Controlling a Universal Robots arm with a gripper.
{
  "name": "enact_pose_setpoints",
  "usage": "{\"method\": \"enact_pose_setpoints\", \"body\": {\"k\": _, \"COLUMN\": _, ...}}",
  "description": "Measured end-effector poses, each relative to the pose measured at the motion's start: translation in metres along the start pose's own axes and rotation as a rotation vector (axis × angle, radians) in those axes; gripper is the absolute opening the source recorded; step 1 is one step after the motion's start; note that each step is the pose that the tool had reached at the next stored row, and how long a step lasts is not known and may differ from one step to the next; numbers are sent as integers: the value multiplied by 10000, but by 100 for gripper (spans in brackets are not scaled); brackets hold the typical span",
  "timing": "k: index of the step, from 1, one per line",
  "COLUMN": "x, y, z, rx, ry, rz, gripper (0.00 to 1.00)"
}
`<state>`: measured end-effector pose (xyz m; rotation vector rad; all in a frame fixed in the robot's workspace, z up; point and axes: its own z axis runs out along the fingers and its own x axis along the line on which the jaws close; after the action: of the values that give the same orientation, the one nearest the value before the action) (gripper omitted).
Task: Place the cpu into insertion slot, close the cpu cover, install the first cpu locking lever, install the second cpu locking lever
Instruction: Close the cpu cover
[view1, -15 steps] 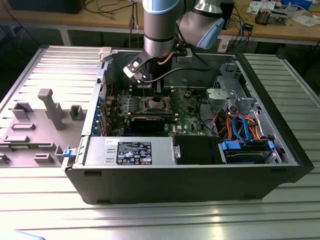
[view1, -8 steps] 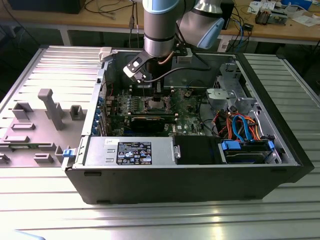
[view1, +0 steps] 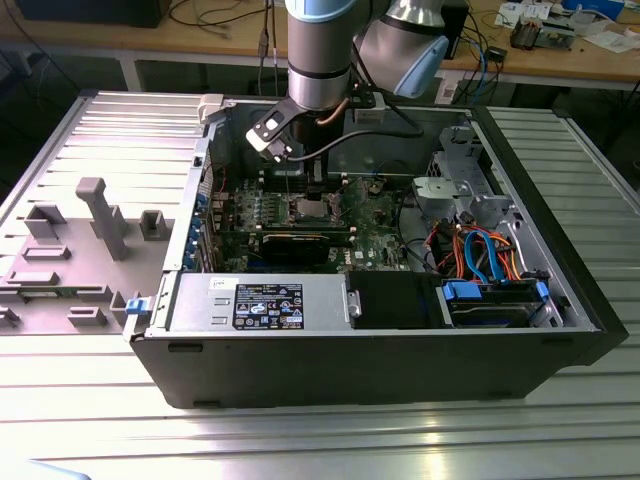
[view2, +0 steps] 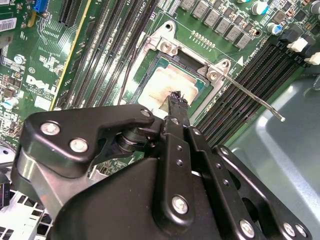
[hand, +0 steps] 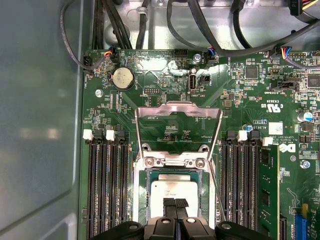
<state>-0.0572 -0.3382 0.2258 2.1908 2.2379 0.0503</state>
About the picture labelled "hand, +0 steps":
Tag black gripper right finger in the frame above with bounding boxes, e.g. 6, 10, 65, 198
175, 198, 273, 240

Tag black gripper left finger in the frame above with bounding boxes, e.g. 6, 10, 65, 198
89, 197, 179, 240

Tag silver-topped CPU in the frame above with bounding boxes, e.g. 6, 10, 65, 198
145, 169, 204, 223

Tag wire locking lever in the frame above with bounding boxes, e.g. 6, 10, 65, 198
209, 159, 227, 223

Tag metal socket cover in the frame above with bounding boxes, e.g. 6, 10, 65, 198
134, 101, 224, 162

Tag CPU socket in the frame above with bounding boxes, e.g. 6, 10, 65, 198
132, 157, 217, 240

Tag black-latched RAM slot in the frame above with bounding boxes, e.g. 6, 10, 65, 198
246, 129, 260, 232
116, 129, 131, 240
219, 129, 233, 232
94, 129, 108, 240

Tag blue expansion slot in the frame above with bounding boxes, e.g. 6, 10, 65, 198
294, 212, 309, 240

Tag green RAM stick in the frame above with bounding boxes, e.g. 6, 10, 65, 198
258, 144, 280, 240

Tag white motherboard sticker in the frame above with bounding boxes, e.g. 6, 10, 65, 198
268, 121, 284, 136

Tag silver internal USB port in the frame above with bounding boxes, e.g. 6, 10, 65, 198
186, 73, 199, 95

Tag green Dell motherboard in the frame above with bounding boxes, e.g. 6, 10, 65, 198
81, 48, 320, 240

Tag silver coin cell battery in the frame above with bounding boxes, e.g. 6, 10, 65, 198
111, 66, 135, 91

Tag large blue-top capacitor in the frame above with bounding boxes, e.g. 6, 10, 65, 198
298, 111, 314, 123

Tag black square chip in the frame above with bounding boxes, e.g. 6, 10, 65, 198
244, 66, 259, 80
307, 74, 320, 88

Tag black PC case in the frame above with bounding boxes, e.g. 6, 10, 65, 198
0, 0, 320, 240

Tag black power connector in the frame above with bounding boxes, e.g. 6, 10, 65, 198
287, 0, 304, 16

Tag black connector coloured wires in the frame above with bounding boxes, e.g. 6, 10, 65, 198
271, 45, 293, 62
204, 47, 217, 62
107, 46, 120, 65

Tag thick black cable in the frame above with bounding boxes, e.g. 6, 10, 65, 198
186, 0, 320, 58

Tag thin black cable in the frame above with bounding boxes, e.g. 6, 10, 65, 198
166, 0, 209, 52

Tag thin grey cable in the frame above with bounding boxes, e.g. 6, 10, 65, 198
59, 0, 117, 76

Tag red yellow power wires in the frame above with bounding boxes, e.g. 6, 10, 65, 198
301, 0, 320, 12

